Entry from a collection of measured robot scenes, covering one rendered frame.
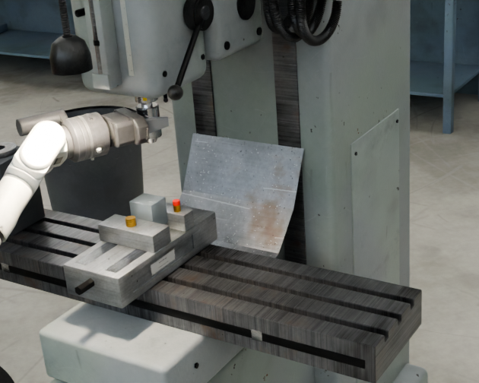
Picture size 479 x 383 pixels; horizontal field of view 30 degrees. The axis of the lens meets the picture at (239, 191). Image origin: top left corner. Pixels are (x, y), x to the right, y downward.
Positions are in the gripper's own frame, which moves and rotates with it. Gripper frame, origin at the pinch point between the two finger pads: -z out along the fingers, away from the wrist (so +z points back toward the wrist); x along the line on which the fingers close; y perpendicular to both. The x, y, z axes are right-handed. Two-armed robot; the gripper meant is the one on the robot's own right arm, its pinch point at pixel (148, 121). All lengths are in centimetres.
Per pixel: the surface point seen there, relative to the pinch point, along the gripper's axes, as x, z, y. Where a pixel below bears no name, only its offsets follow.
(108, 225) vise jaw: 3.7, 10.4, 21.9
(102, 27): -7.0, 10.8, -22.4
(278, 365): -7, -24, 66
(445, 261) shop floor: 81, -171, 122
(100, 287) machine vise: -8.0, 18.6, 29.1
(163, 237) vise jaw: -6.2, 2.5, 23.7
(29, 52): 506, -150, 99
